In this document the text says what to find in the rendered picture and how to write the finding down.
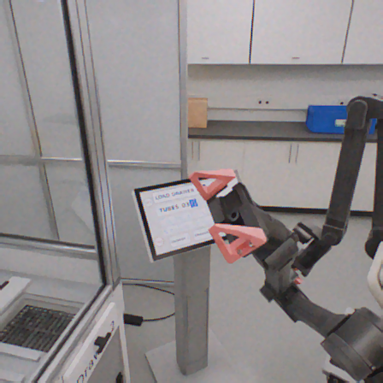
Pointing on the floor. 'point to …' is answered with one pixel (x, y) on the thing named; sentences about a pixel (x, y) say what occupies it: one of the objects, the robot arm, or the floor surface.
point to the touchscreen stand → (193, 330)
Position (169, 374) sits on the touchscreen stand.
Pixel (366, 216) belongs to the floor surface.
